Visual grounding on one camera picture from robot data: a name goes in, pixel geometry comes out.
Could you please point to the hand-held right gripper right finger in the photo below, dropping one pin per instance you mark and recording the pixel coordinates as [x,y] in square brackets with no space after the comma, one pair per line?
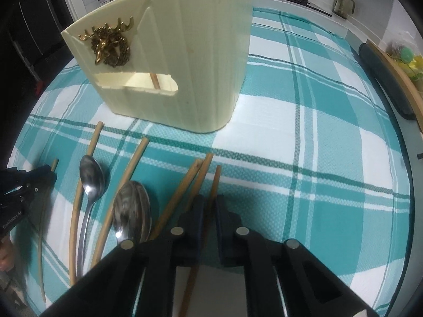
[222,211]

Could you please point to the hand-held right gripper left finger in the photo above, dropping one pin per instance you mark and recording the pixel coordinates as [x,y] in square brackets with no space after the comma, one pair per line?
[198,211]

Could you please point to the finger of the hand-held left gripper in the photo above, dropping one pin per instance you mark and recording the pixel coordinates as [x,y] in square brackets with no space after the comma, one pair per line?
[41,176]

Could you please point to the small metal spoon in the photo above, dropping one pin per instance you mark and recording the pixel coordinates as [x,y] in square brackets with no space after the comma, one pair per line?
[92,175]

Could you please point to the large metal spoon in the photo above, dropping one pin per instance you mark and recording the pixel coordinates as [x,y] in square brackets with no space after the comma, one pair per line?
[132,208]

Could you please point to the cream utensil holder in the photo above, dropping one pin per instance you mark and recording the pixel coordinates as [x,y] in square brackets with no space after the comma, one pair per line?
[198,56]

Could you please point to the person's left hand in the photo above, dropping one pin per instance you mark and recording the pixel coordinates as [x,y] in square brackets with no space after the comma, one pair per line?
[6,261]

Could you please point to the teal plaid tablecloth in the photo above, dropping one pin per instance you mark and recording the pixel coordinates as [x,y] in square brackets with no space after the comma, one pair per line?
[314,122]

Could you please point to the black cushion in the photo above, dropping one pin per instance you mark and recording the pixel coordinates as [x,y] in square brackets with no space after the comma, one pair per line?
[380,72]

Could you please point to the curved wooden board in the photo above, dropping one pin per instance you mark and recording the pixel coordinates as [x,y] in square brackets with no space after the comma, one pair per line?
[408,95]

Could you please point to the plastic bag with vegetables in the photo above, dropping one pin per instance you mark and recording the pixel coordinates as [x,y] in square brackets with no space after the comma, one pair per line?
[406,54]

